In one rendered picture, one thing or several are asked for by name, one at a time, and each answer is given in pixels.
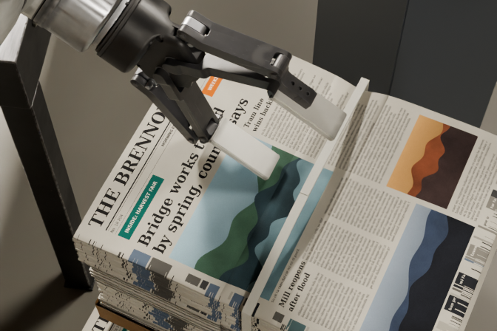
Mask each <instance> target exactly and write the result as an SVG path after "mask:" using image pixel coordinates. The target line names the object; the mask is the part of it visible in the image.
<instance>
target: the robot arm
mask: <svg viewBox="0 0 497 331"><path fill-rule="evenodd" d="M171 11H172V8H171V6H170V5H169V4H168V3H167V2H165V1H164V0H0V46H1V45H2V43H3V42H4V40H5V38H6V37H7V36H8V34H9V33H10V31H11V30H12V28H13V27H14V26H15V24H16V22H17V21H18V18H19V16H20V14H23V15H24V16H26V17H28V18H30V19H31V20H34V22H36V23H37V25H38V26H40V27H41V28H44V29H46V30H48V31H49V32H51V33H52V34H53V35H55V36H56V37H58V38H60V39H61V40H62V41H64V42H65V43H66V44H68V45H70V46H71V47H72V48H74V49H75V50H77V51H78V52H85V51H86V50H87V49H88V48H89V46H90V45H91V44H93V45H95V46H96V49H95V51H96V52H97V54H96V55H98V56H99V57H101V58H103V59H104V60H105V61H106V62H108V63H109V64H111V65H113V66H114V67H115V68H116V69H118V70H120V71H121V72H124V73H127V72H130V71H131V70H132V69H133V68H134V67H135V66H136V65H137V66H138V70H137V71H136V73H135V74H134V76H133V77H132V79H131V81H130V83H131V84H132V85H133V86H134V87H136V88H137V89H138V90H140V91H141V92H142V93H144V94H145V95H146V96H147V97H148V98H149V99H150V100H151V102H153V103H154V104H155V105H156V106H157V108H158V109H159V110H160V111H161V112H162V113H163V114H164V116H165V117H166V118H167V119H168V120H169V121H170V122H171V123H172V125H173V126H174V127H175V128H176V129H177V130H178V131H179V132H180V133H181V134H182V135H183V136H184V137H185V138H186V140H187V141H188V142H190V143H191V144H196V143H197V142H198V141H199V140H201V141H203V142H204V143H208V142H210V143H211V144H212V145H213V146H215V147H217V148H218V149H220V150H221V151H222V152H224V153H225V154H227V155H228V156H230V157H231V158H233V159H234V160H236V161H237V162H238V163H240V164H241V165H243V166H245V167H246V168H247V169H248V170H250V171H252V172H253V173H255V174H256V175H257V176H258V177H260V178H262V179H263V180H267V179H268V178H269V177H270V175H271V173H272V171H273V170H274V167H275V165H276V164H277V161H278V160H279V158H280V156H279V154H277V153H276V152H274V151H272V150H271V149H270V148H269V147H267V146H265V145H264V144H262V143H261V142H260V141H259V140H257V139H255V138H254V137H252V136H251V135H250V134H248V133H247V132H245V131H244V130H242V129H241V128H240V127H238V126H236V125H235V124H234V123H232V122H231V121H230V120H228V119H227V118H225V117H223V116H222V115H221V117H220V115H216V114H215V113H214V111H213V110H212V108H211V106H210V105H209V102H208V101H207V99H206V98H205V96H204V94H203V93H202V91H201V89H200V87H199V86H198V85H197V82H196V81H197V80H198V79H199V78H202V79H206V78H208V77H210V76H213V77H216V78H222V79H225V80H228V81H234V82H237V83H242V84H245V85H249V86H254V87H257V88H261V89H266V90H268V91H267V93H268V97H269V98H270V99H272V100H273V101H274V102H275V103H277V104H278V105H280V106H281V107H283V108H284V109H285V110H287V111H288V112H290V113H291V114H292V115H294V116H295V117H297V118H298V119H300V120H301V121H302V122H304V123H305V124H307V125H308V126H310V127H311V128H312V129H313V130H315V131H316V132H318V133H320V134H321V135H322V136H323V137H325V138H326V139H328V140H330V141H333V140H335V138H336V136H337V134H338V132H339V130H340V128H341V126H342V124H343V122H344V120H345V118H346V116H347V113H345V112H344V111H342V110H341V109H340V108H338V107H337V106H335V105H334V104H332V102H330V101H329V100H327V99H326V98H324V97H323V96H321V95H320V94H319V93H317V92H316V91H314V90H313V89H312V88H311V87H309V86H308V85H307V84H305V83H303V82H302V81H301V80H300V79H298V78H297V77H295V76H294V75H292V74H291V73H290V72H289V67H288V66H289V63H290V60H291V59H292V54H291V53H290V52H289V51H287V50H284V49H281V48H279V47H276V46H274V45H271V44H268V43H266V42H264V41H261V40H258V39H256V38H253V37H251V36H248V35H245V34H243V33H240V32H238V31H235V30H232V29H230V28H228V27H224V26H222V25H220V24H217V23H214V22H213V21H211V20H209V19H208V18H207V17H205V16H203V15H201V14H200V13H198V12H197V11H195V10H190V11H189V13H188V14H187V16H186V17H185V19H184V20H183V22H182V24H181V25H179V24H176V23H174V22H172V21H171V20H170V18H169V16H170V14H171ZM205 34H206V36H204V35H205ZM205 52H206V53H205ZM272 58H274V59H275V60H272ZM266 77H267V78H266ZM190 126H191V127H192V128H191V129H190V128H189V127H190Z"/></svg>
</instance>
